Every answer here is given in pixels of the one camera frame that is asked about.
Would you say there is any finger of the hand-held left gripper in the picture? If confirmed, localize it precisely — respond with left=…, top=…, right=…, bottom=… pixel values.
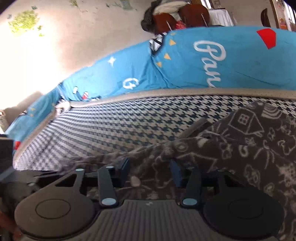
left=15, top=171, right=70, bottom=186

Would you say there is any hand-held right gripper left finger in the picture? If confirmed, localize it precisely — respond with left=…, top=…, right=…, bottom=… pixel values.
left=55, top=158, right=130, bottom=208

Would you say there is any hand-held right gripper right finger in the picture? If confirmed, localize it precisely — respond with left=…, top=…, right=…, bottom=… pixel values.
left=170, top=159, right=246, bottom=208

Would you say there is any grey patterned fleece jacket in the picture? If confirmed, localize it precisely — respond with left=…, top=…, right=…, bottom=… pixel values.
left=67, top=100, right=296, bottom=241

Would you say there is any pile of clothes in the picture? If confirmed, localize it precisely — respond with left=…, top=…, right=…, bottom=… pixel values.
left=142, top=0, right=193, bottom=32

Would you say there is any person's left hand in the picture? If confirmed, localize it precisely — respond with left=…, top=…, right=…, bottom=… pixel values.
left=0, top=212, right=23, bottom=240

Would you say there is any houndstooth sofa cushion cover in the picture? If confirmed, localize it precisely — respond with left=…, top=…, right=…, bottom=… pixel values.
left=13, top=88, right=296, bottom=241

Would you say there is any blue printed sofa cover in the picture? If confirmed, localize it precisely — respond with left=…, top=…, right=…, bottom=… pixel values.
left=5, top=25, right=296, bottom=153

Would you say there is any brown wooden chair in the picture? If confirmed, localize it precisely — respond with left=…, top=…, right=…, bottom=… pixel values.
left=180, top=5, right=210, bottom=29
left=153, top=14, right=176, bottom=34

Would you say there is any table with white tablecloth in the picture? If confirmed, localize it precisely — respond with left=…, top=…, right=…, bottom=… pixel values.
left=208, top=9, right=234, bottom=27

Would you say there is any dark chair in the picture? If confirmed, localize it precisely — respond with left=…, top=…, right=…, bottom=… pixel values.
left=261, top=8, right=270, bottom=29

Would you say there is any green plant wall sticker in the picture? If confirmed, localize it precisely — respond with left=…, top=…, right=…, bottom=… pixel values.
left=8, top=10, right=45, bottom=38

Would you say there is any brown door frame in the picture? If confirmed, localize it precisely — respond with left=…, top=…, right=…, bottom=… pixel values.
left=269, top=0, right=296, bottom=31

